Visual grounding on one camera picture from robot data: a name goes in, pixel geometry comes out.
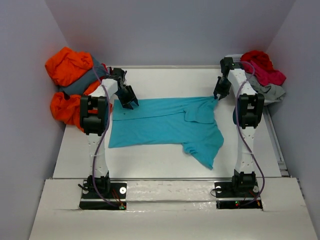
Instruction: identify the grey t shirt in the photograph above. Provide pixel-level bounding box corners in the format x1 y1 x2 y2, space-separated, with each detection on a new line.
245 73 286 103

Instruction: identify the purple cable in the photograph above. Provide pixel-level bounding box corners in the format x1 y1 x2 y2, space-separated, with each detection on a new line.
234 61 265 208
91 65 126 210

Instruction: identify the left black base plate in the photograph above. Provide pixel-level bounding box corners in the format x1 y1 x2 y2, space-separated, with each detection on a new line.
78 181 127 211

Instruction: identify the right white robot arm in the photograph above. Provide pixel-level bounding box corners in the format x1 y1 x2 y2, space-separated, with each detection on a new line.
213 56 265 199

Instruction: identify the red t shirt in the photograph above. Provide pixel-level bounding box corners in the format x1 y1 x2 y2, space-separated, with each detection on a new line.
240 50 274 72

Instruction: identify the magenta t shirt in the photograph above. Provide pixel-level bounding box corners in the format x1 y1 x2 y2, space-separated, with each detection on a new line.
243 60 287 87

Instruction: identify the white plastic laundry basket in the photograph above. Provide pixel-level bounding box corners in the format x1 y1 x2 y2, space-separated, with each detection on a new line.
226 54 243 63

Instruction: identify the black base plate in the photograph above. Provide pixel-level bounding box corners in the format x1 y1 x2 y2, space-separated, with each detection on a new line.
210 181 263 210
78 181 127 211

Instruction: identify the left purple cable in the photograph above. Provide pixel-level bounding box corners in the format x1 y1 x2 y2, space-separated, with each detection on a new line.
91 65 126 210

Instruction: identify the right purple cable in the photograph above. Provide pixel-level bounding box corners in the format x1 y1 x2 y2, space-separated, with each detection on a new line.
234 61 265 208

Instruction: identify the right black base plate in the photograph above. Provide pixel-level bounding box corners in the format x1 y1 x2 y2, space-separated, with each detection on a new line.
210 181 263 210

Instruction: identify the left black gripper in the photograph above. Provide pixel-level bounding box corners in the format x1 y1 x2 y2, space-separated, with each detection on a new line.
114 85 138 110

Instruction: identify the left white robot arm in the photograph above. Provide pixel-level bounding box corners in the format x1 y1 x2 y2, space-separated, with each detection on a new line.
79 67 139 199

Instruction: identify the orange t shirt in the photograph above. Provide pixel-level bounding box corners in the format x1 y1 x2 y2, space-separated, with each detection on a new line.
45 46 107 131

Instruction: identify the teal t shirt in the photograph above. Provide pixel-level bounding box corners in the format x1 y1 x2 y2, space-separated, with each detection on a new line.
108 96 224 170

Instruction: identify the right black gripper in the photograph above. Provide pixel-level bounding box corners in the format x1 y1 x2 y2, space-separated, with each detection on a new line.
214 76 233 100

